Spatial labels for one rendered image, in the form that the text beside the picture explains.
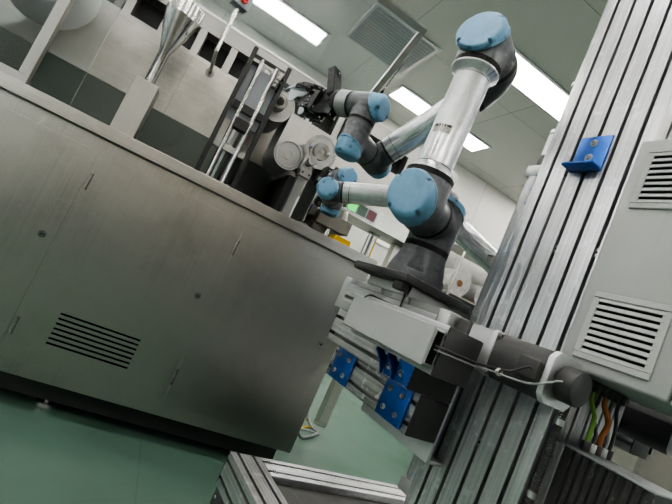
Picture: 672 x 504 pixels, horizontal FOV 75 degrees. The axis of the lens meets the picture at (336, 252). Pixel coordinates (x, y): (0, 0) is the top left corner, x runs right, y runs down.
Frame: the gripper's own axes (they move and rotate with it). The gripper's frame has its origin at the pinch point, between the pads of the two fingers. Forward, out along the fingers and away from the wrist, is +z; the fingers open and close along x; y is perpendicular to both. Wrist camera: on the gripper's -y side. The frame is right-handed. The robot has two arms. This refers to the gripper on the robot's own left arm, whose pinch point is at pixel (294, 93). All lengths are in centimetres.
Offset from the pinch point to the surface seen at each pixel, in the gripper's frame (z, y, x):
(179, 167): 25.1, 36.1, -3.4
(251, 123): 30.7, 4.0, 14.6
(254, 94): 34.6, -6.9, 11.5
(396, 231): 14, -11, 120
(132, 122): 67, 24, -5
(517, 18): 11, -175, 126
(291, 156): 29.1, 1.0, 38.9
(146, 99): 67, 14, -5
